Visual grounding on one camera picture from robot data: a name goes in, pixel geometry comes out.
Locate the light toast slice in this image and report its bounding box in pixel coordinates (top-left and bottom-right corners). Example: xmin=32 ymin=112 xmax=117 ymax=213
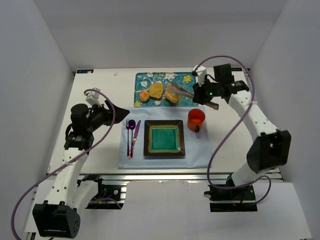
xmin=164 ymin=83 xmax=181 ymax=104

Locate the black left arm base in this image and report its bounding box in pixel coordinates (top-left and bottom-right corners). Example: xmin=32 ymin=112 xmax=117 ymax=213
xmin=77 ymin=175 xmax=128 ymax=210

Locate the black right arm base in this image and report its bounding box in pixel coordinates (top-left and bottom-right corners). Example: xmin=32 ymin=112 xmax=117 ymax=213
xmin=203 ymin=185 xmax=258 ymax=213

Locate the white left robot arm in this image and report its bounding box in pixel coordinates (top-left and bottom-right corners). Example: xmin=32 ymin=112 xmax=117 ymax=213
xmin=32 ymin=103 xmax=130 ymax=239

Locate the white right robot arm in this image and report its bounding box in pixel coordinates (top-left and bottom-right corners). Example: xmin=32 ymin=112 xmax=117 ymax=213
xmin=192 ymin=63 xmax=292 ymax=190

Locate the dark brown bread slice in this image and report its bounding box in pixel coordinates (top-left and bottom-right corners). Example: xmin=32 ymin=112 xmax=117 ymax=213
xmin=149 ymin=82 xmax=164 ymax=100

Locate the round bread roll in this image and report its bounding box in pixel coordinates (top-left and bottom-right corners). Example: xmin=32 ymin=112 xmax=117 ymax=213
xmin=139 ymin=89 xmax=150 ymax=103

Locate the orange mug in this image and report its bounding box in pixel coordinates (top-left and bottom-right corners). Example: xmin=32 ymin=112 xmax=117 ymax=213
xmin=187 ymin=108 xmax=206 ymax=133

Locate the purple fork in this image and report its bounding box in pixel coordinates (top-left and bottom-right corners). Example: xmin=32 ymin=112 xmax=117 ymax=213
xmin=125 ymin=118 xmax=131 ymax=158

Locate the purple spoon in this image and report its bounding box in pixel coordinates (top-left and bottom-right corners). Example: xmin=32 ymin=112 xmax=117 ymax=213
xmin=128 ymin=119 xmax=136 ymax=159

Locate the purple knife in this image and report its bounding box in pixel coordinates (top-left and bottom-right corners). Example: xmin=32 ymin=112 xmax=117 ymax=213
xmin=130 ymin=120 xmax=141 ymax=158

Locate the teal floral serving tray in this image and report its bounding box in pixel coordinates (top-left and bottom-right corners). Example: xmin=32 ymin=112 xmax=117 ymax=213
xmin=133 ymin=72 xmax=198 ymax=108

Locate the teal square plate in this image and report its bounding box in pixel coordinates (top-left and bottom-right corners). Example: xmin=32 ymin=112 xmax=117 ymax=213
xmin=143 ymin=119 xmax=186 ymax=158

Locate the light blue cloth placemat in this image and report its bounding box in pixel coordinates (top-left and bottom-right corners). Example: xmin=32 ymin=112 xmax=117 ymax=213
xmin=118 ymin=106 xmax=213 ymax=170

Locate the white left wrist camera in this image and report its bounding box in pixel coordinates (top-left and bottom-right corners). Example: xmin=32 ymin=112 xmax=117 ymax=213
xmin=83 ymin=87 xmax=103 ymax=107

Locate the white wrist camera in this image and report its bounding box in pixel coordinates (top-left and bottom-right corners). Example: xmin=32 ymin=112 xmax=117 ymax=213
xmin=83 ymin=87 xmax=103 ymax=107
xmin=191 ymin=65 xmax=207 ymax=87

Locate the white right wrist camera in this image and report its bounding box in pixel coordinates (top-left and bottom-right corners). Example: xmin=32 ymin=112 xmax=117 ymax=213
xmin=191 ymin=65 xmax=207 ymax=87

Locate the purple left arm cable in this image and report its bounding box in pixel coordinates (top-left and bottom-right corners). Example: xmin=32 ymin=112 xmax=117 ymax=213
xmin=10 ymin=88 xmax=117 ymax=240

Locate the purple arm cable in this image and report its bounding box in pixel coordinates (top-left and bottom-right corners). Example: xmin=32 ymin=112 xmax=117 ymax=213
xmin=10 ymin=88 xmax=117 ymax=240
xmin=192 ymin=54 xmax=272 ymax=204

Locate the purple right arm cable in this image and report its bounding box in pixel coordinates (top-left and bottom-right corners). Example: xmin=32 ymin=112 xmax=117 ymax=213
xmin=192 ymin=54 xmax=272 ymax=204

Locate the aluminium frame rail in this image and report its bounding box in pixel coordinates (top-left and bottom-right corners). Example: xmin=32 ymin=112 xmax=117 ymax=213
xmin=74 ymin=171 xmax=285 ymax=183

